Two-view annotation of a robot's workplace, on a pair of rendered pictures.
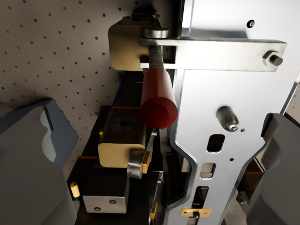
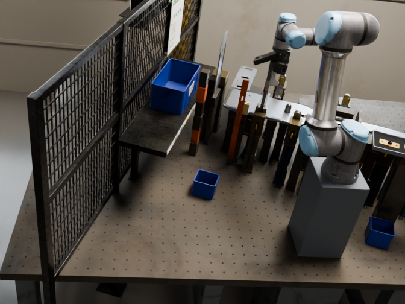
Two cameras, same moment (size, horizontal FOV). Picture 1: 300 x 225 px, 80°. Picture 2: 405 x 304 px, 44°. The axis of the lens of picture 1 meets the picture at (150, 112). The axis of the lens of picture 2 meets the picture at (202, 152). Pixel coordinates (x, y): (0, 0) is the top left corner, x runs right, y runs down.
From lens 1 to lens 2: 239 cm
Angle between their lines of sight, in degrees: 65
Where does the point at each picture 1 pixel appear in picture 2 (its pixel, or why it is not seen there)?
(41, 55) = (255, 215)
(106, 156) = (295, 123)
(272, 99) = (282, 102)
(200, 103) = (282, 115)
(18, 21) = (234, 214)
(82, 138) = not seen: hidden behind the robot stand
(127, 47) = (259, 113)
